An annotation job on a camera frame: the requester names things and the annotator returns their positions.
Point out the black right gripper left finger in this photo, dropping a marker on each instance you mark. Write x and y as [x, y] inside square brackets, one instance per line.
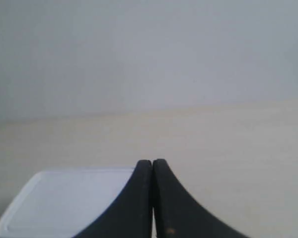
[130, 214]

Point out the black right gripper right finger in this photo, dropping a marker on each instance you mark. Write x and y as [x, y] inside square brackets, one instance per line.
[177, 214]

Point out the white lidded plastic container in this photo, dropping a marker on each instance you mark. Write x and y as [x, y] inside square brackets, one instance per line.
[61, 203]

